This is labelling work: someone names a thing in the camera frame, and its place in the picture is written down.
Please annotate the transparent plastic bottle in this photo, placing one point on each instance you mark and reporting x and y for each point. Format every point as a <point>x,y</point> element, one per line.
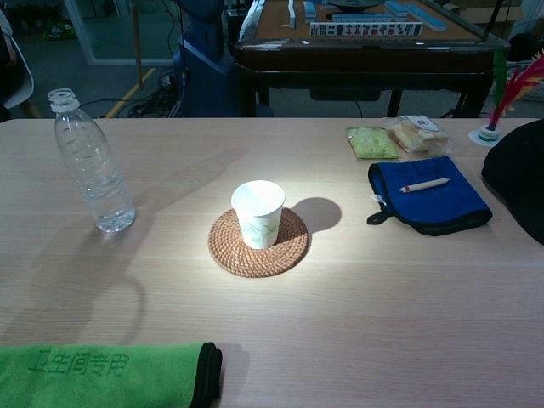
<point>98,183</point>

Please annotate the white paper cup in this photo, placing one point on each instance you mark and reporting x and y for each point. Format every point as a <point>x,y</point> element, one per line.
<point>257,212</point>

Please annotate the round woven rattan coaster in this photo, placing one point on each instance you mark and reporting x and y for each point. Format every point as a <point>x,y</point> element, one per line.
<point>255,264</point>

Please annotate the green snack packet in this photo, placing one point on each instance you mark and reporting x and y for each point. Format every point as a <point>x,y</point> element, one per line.
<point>370,143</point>

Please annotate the blue chair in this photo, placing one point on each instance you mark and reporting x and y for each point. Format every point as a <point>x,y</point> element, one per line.
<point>204,76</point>

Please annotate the beige pen with red band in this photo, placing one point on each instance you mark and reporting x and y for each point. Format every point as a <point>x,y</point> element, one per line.
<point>425,185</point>

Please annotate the clear bread snack packet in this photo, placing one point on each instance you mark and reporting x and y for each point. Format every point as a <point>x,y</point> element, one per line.
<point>418,137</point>

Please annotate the blue microfiber cloth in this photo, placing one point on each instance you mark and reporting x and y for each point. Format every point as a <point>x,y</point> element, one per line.
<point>442,206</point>

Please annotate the brown mahjong table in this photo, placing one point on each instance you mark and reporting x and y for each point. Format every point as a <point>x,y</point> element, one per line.
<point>361,55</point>

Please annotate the row of mahjong tiles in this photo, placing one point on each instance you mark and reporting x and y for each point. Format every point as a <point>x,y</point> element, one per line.
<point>365,29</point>

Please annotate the colourful feather shuttlecock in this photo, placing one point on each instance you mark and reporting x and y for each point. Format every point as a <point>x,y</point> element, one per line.
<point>489,134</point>

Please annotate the black baseball cap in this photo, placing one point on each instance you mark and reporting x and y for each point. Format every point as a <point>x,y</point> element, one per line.
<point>518,178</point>

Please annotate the green microfiber cloth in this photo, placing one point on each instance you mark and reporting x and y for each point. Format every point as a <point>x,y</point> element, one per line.
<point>85,376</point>

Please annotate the white chair with wooden legs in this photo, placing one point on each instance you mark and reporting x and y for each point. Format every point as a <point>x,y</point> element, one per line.
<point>22,85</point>

